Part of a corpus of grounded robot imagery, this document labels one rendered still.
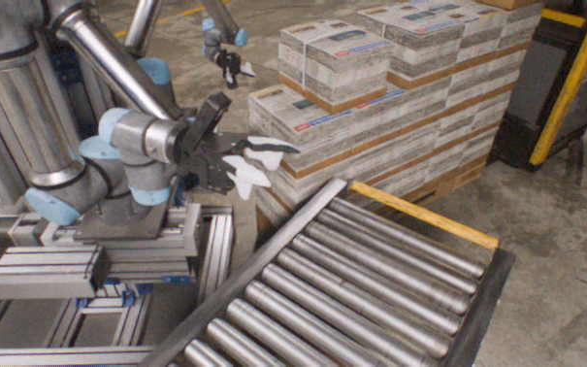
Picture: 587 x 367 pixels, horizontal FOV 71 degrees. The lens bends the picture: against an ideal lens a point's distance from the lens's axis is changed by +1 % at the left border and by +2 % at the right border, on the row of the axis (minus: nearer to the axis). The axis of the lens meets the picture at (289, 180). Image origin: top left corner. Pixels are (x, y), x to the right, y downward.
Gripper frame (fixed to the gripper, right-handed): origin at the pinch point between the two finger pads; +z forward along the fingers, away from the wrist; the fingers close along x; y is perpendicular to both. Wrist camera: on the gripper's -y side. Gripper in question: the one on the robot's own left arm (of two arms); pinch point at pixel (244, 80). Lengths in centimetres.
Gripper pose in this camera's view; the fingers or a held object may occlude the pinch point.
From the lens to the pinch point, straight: 182.7
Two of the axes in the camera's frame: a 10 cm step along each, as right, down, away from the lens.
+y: 0.0, -7.8, -6.2
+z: 5.5, 5.2, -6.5
